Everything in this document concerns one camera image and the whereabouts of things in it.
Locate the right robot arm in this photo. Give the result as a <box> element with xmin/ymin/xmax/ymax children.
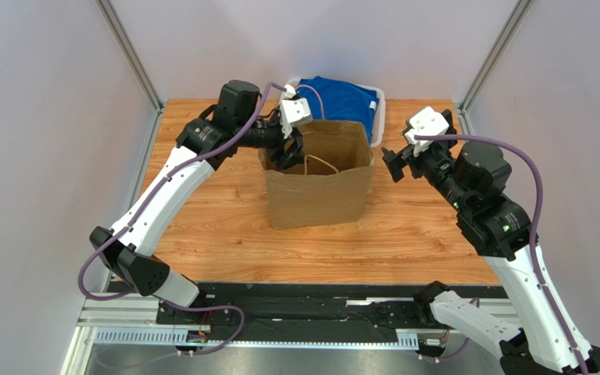
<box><xmin>383</xmin><ymin>106</ymin><xmax>600</xmax><ymax>374</ymax></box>

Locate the blue folded cloth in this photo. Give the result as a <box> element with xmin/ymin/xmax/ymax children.
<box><xmin>295</xmin><ymin>76</ymin><xmax>380</xmax><ymax>144</ymax></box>

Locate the brown paper bag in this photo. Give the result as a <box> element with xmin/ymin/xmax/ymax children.
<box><xmin>258</xmin><ymin>84</ymin><xmax>377</xmax><ymax>230</ymax></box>

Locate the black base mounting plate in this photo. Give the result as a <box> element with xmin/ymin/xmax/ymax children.
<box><xmin>107</xmin><ymin>280</ymin><xmax>509</xmax><ymax>345</ymax></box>

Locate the white plastic basket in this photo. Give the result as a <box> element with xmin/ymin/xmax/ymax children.
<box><xmin>281</xmin><ymin>77</ymin><xmax>387</xmax><ymax>148</ymax></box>

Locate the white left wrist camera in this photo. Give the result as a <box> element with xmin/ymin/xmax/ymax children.
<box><xmin>279</xmin><ymin>98</ymin><xmax>313</xmax><ymax>139</ymax></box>

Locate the aluminium frame rail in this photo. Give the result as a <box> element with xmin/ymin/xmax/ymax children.
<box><xmin>60</xmin><ymin>291</ymin><xmax>563</xmax><ymax>375</ymax></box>

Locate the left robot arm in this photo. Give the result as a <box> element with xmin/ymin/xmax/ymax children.
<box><xmin>89</xmin><ymin>80</ymin><xmax>313</xmax><ymax>308</ymax></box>

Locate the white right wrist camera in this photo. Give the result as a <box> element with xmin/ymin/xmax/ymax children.
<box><xmin>402</xmin><ymin>106</ymin><xmax>449</xmax><ymax>156</ymax></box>

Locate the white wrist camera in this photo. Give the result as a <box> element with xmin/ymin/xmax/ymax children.
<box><xmin>279</xmin><ymin>98</ymin><xmax>313</xmax><ymax>139</ymax></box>
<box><xmin>402</xmin><ymin>106</ymin><xmax>449</xmax><ymax>156</ymax></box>

